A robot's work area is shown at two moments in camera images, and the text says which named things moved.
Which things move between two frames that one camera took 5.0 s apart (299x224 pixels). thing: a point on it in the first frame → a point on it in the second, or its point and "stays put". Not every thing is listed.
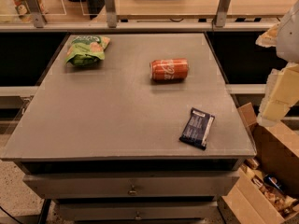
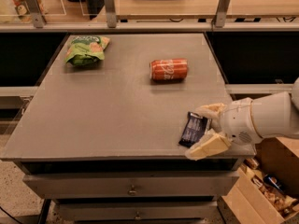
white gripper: x=289 y=36 → x=238 y=121
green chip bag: x=85 y=50 stays put
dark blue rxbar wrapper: x=197 y=130 stays put
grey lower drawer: x=138 y=212 stays put
